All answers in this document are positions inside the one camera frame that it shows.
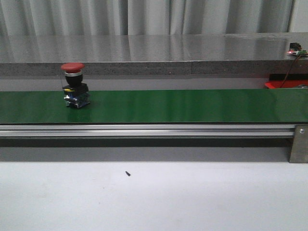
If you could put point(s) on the red mushroom push button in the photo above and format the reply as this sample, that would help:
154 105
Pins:
76 93

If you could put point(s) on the grey granite counter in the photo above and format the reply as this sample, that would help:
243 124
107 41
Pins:
218 54

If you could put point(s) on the green conveyor belt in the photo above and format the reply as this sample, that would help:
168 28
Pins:
158 106

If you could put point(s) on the red plastic tray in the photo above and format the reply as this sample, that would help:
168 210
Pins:
275 84

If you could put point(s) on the small green circuit board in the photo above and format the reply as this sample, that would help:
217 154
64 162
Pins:
296 50

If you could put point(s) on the white pleated curtain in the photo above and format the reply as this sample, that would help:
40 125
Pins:
151 17

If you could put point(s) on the aluminium conveyor frame rail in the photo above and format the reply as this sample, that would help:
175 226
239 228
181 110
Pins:
149 130

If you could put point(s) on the steel conveyor bracket right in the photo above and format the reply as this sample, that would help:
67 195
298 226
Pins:
299 151

